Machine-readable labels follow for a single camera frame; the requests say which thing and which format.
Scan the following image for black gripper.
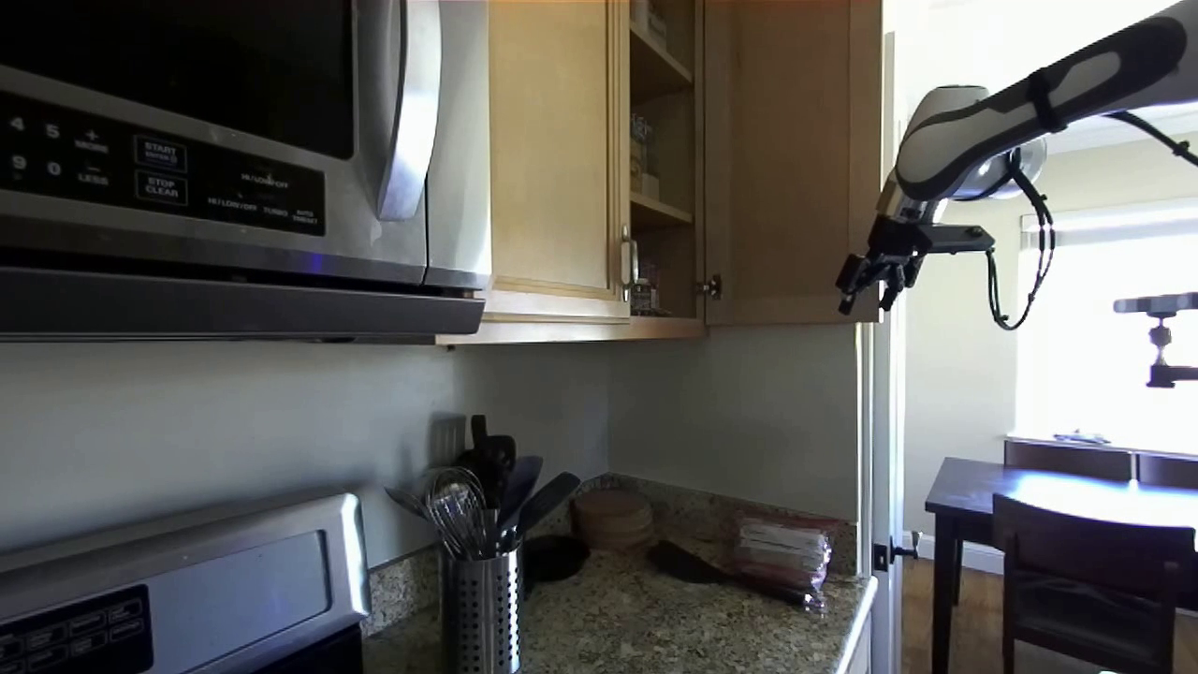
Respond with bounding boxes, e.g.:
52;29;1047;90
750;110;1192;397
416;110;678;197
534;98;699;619
834;217;928;314

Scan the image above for wooden cabinet door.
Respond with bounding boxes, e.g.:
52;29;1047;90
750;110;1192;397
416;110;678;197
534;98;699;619
705;0;882;327

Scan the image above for jars on cabinet shelf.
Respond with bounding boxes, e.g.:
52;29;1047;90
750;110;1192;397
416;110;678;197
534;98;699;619
630;112;660;197

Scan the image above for dark wooden dining table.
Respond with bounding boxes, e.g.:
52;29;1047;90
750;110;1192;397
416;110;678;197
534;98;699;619
925;458;1198;674

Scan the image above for dark rear dining chair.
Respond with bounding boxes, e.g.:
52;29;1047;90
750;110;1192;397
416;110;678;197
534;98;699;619
1002;439;1129;483

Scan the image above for dark dining chair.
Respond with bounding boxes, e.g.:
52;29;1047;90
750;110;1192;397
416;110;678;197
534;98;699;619
993;493;1196;674
1002;439;1129;483

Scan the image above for bag of paper plates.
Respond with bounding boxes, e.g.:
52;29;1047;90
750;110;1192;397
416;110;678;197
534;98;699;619
729;517;831;611

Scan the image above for round woven basket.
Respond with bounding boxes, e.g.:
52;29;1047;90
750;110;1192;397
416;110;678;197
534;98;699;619
573;488;656;550

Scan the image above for dark front dining chair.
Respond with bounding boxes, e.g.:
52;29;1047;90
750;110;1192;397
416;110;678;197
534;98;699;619
993;493;1196;674

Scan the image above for black spatula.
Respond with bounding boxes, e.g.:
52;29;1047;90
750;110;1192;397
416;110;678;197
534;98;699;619
512;472;582;538

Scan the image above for black kitchen spoon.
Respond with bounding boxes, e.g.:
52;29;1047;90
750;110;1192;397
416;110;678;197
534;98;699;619
458;417;515;504

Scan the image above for perforated metal utensil holder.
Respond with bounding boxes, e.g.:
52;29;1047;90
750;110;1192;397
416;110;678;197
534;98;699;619
443;550;523;674

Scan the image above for stainless steel stove panel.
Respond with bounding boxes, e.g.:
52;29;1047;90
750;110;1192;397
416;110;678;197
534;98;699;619
0;493;367;674

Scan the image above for stainless steel microwave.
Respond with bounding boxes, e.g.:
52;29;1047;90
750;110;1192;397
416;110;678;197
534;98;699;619
0;0;489;344

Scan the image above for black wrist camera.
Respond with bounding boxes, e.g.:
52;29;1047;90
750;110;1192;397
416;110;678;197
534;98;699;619
928;225;997;253

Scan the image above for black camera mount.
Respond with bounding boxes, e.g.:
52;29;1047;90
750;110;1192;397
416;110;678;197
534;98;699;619
1112;291;1198;388

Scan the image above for wooden wall cabinet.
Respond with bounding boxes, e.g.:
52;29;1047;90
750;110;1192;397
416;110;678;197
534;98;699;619
460;0;699;344

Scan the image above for metal wire whisk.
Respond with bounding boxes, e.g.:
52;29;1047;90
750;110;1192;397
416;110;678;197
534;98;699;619
422;468;485;559

